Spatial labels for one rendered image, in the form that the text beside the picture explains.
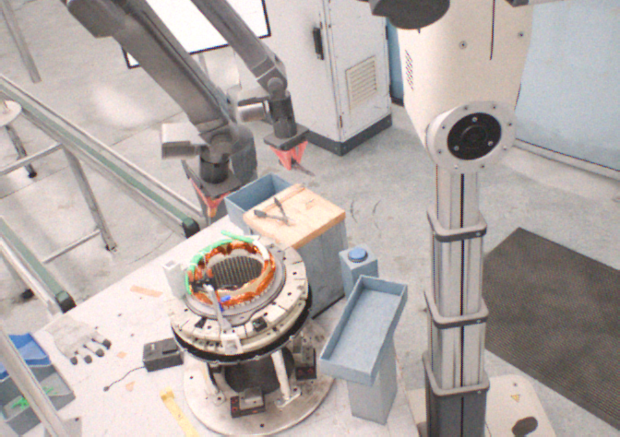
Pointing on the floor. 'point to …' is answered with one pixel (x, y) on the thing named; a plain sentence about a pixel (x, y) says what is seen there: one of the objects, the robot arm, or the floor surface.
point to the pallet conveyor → (34, 273)
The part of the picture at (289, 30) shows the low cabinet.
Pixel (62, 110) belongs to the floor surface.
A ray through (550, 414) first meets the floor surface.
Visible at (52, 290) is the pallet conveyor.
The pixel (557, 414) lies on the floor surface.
